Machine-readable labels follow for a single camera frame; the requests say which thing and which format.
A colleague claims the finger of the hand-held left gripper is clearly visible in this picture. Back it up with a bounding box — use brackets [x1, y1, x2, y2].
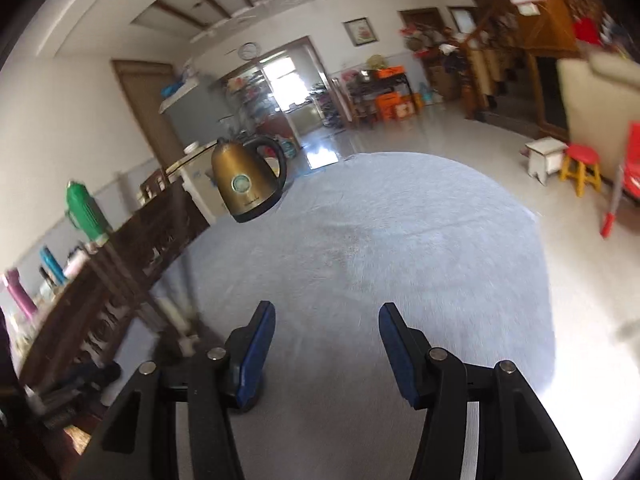
[65, 360, 123, 396]

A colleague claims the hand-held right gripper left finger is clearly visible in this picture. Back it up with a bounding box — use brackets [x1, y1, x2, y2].
[70, 301, 277, 480]

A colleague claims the kitchen shelf with jars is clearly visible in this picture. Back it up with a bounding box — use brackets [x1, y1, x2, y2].
[225, 72, 281, 136]

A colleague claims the green thermos jug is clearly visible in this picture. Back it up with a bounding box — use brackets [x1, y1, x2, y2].
[65, 180, 113, 246]

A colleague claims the beige sofa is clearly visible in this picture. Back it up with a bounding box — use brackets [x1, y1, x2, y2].
[556, 52, 640, 181]

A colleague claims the gold electric kettle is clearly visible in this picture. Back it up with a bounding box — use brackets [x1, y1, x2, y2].
[210, 135, 288, 224]

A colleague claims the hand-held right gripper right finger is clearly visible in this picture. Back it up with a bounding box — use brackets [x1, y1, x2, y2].
[378, 302, 583, 480]

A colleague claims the blue-grey tablecloth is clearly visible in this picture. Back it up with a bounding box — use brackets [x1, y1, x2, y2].
[120, 152, 557, 480]

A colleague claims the small white wooden stool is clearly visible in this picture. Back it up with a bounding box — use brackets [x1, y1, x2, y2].
[525, 137, 568, 186]

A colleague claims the red and white stick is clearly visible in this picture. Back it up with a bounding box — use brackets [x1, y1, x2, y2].
[600, 165, 626, 239]

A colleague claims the red plastic chair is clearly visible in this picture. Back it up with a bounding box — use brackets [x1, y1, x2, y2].
[620, 121, 640, 191]

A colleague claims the grey refrigerator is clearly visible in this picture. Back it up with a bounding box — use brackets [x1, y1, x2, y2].
[159, 77, 236, 161]

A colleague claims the carved dark wooden sideboard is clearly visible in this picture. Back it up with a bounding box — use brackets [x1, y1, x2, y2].
[17, 177, 211, 396]

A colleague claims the white low cabinet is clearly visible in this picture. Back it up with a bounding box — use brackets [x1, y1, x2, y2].
[165, 142, 236, 226]

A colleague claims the orange carton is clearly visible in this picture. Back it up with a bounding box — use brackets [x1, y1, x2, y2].
[376, 94, 401, 121]

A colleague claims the dark wooden chair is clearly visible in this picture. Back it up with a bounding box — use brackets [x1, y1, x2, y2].
[139, 167, 171, 203]

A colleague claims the white plastic spoon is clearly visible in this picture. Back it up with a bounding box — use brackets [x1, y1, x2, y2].
[159, 295, 196, 356]

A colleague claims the framed wall picture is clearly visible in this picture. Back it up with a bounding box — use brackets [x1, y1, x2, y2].
[343, 17, 377, 47]

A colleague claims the red stool with yellow legs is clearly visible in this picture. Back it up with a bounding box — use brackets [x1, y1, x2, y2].
[560, 144, 603, 197]

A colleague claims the pink water bottle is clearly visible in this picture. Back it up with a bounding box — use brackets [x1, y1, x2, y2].
[1, 269, 37, 321]

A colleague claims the dark wooden side table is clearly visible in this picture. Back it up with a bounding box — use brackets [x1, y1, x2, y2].
[345, 72, 416, 128]

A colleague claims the teal water bottle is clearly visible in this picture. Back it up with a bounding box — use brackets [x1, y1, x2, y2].
[40, 246, 67, 286]

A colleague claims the wooden staircase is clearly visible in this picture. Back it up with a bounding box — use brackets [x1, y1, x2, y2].
[460, 0, 591, 141]

